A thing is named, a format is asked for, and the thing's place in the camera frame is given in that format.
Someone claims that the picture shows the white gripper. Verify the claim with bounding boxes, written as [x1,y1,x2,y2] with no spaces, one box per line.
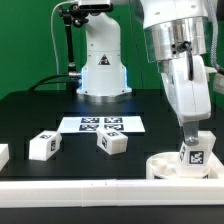
[161,55,211,146]

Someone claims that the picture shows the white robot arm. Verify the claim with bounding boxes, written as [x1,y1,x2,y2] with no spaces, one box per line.
[77,0,218,145]

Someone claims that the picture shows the white marker sheet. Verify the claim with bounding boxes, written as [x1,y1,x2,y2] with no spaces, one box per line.
[58,116,145,133]

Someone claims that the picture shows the white front fence bar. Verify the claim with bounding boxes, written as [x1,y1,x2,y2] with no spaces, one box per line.
[0,179,224,208]

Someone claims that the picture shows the white left fence bar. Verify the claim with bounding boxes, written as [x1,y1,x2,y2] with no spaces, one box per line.
[0,144,9,171]

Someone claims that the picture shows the black cables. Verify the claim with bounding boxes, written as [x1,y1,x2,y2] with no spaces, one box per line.
[27,73,73,92]

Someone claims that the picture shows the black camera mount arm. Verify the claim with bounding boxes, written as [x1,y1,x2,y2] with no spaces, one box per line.
[59,4,88,94]

